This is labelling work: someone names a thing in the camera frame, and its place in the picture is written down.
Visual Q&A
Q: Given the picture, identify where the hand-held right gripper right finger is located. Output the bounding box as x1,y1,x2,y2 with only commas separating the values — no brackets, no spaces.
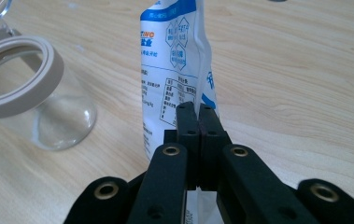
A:
199,104,233,191

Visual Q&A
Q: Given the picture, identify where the white printed plastic pouch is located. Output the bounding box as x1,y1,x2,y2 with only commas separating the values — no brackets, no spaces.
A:
139,0,220,224

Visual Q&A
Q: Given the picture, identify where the clear glass clip-top jar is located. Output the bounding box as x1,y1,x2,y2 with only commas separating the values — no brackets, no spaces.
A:
0,0,98,152

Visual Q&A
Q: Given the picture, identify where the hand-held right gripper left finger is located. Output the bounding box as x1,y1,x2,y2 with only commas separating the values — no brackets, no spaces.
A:
163,101,202,190

